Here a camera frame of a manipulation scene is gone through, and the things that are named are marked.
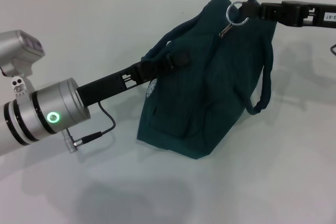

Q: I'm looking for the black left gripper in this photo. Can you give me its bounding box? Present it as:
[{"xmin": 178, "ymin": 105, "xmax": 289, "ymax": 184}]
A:
[{"xmin": 77, "ymin": 50, "xmax": 191, "ymax": 109}]

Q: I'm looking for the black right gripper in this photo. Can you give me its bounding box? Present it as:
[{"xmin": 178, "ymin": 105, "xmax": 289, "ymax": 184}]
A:
[{"xmin": 237, "ymin": 0, "xmax": 336, "ymax": 29}]

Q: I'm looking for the dark green lunch bag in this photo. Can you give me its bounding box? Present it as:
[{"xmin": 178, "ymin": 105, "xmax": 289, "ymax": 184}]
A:
[{"xmin": 136, "ymin": 0, "xmax": 278, "ymax": 159}]

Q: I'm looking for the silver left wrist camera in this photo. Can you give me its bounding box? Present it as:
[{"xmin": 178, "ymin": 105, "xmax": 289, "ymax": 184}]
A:
[{"xmin": 0, "ymin": 29, "xmax": 45, "ymax": 100}]

